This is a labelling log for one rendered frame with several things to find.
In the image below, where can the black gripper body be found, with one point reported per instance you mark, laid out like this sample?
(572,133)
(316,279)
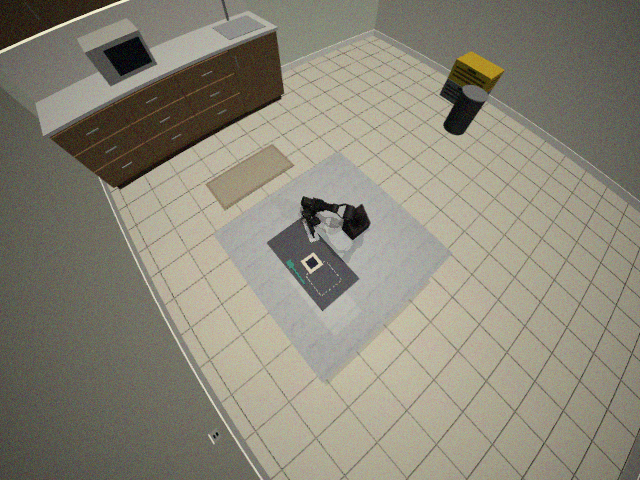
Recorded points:
(314,220)

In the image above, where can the beige square tile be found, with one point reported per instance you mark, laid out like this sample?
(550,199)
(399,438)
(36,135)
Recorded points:
(312,263)

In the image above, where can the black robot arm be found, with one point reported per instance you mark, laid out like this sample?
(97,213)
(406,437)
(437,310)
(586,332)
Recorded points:
(318,205)

